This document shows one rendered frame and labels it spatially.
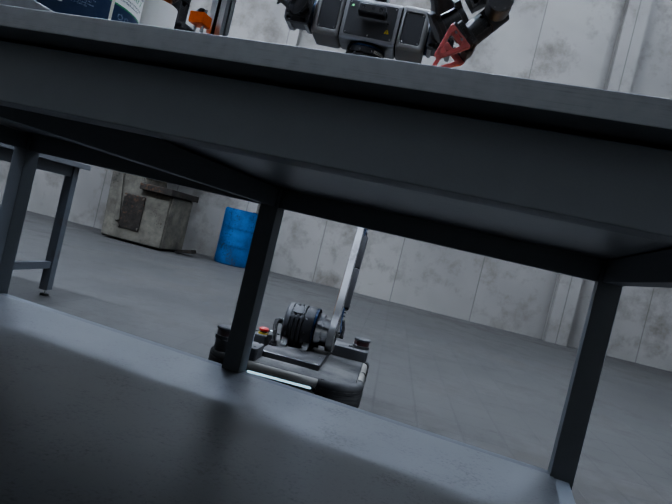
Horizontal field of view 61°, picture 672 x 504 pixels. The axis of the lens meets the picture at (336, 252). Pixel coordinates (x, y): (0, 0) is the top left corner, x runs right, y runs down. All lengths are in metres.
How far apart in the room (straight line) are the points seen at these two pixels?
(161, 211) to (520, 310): 5.27
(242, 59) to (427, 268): 8.19
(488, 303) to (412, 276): 1.17
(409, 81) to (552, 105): 0.10
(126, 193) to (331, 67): 7.93
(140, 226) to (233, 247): 1.27
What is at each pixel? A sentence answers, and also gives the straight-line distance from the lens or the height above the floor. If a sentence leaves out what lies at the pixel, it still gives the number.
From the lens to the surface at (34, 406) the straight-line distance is 1.35.
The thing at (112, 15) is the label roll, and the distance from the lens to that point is 0.91.
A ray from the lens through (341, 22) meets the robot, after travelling 2.12.
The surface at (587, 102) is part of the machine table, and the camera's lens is 0.43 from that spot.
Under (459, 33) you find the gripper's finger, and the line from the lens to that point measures 1.44.
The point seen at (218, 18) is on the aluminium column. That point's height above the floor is 1.21.
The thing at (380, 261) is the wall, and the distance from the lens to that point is 8.61.
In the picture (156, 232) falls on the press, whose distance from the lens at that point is 8.07.
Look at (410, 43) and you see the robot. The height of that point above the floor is 1.40.
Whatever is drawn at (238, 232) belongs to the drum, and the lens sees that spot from 8.18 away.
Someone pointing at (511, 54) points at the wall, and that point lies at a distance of 9.25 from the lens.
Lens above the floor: 0.69
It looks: 1 degrees down
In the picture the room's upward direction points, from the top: 14 degrees clockwise
